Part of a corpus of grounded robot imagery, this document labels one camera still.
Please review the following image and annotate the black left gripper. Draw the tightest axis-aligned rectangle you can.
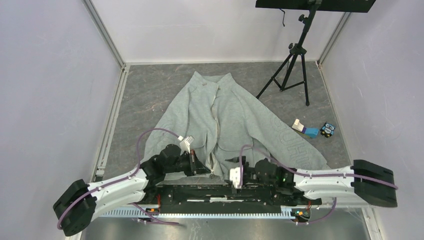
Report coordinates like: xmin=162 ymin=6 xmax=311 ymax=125
xmin=164 ymin=149 xmax=211 ymax=177

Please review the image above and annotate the grey zip-up jacket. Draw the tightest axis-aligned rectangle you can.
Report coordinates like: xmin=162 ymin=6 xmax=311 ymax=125
xmin=143 ymin=72 xmax=328 ymax=180

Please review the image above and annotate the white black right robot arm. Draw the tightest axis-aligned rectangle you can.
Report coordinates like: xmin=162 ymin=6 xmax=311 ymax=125
xmin=226 ymin=156 xmax=398 ymax=208

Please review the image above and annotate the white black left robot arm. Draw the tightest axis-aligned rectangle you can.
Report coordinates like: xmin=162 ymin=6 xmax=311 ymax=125
xmin=52 ymin=144 xmax=211 ymax=237

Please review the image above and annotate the blue white toy block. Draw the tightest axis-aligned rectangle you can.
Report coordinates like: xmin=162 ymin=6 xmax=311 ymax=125
xmin=291 ymin=119 xmax=320 ymax=139

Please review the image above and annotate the blue owl toy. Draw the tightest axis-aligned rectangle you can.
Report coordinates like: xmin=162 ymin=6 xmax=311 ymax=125
xmin=320 ymin=122 xmax=336 ymax=138

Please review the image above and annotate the black tripod stand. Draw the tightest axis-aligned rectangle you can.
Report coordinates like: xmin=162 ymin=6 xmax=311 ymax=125
xmin=256 ymin=9 xmax=317 ymax=106

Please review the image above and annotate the black panel on tripod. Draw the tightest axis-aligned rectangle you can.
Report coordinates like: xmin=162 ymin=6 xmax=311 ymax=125
xmin=255 ymin=0 xmax=376 ymax=13

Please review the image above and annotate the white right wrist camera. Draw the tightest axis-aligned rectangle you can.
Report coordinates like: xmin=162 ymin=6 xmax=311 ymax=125
xmin=229 ymin=167 xmax=243 ymax=189

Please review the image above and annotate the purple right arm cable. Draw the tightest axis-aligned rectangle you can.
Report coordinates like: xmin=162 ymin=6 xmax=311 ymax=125
xmin=238 ymin=144 xmax=399 ymax=226

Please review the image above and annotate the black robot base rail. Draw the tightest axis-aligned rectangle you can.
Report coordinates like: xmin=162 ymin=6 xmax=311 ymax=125
xmin=102 ymin=184 xmax=322 ymax=221

